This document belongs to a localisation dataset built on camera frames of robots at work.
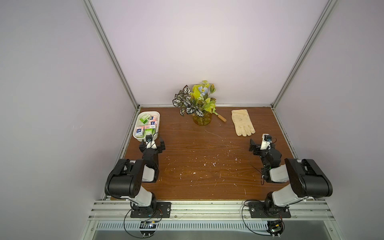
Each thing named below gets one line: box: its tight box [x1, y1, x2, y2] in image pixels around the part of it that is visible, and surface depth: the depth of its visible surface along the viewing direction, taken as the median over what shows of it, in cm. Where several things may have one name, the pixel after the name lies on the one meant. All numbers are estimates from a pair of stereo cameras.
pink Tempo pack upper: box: [144, 124, 156, 129], surface depth 102 cm
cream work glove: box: [231, 109, 256, 137], surface depth 112 cm
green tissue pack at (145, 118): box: [139, 113, 152, 124], surface depth 109 cm
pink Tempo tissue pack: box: [150, 121, 158, 129], surface depth 108 cm
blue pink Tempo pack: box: [135, 126, 145, 138], surface depth 102 cm
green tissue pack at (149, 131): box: [144, 128, 156, 138], surface depth 102 cm
